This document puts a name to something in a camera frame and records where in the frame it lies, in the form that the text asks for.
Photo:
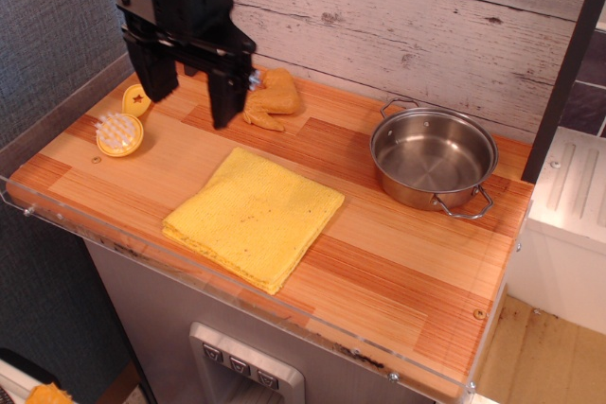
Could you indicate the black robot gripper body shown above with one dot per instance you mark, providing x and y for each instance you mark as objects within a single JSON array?
[{"x": 201, "y": 32}]

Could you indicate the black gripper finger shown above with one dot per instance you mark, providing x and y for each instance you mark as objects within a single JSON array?
[
  {"x": 227, "y": 93},
  {"x": 155, "y": 66}
]

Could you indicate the yellow round scrub brush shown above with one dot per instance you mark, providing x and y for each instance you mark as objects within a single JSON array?
[{"x": 121, "y": 133}]

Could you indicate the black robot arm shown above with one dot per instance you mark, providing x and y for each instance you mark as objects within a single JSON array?
[{"x": 201, "y": 35}]

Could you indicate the toy fried chicken wing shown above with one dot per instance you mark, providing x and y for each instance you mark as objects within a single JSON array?
[{"x": 277, "y": 95}]

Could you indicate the folded yellow cloth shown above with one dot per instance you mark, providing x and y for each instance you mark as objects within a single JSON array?
[{"x": 255, "y": 218}]

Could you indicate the stainless steel pot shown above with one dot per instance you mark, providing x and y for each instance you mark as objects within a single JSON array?
[{"x": 434, "y": 159}]

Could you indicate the grey toy fridge cabinet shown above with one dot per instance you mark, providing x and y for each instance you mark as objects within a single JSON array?
[{"x": 157, "y": 310}]

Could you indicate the silver water dispenser panel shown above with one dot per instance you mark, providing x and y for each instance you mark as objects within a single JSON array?
[{"x": 234, "y": 372}]

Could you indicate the orange object bottom left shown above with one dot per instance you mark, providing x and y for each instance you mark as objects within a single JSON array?
[{"x": 48, "y": 394}]

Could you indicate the white toy appliance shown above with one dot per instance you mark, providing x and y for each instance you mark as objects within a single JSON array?
[{"x": 559, "y": 264}]

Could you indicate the dark right shelf post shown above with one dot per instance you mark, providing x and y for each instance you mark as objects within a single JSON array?
[{"x": 573, "y": 57}]

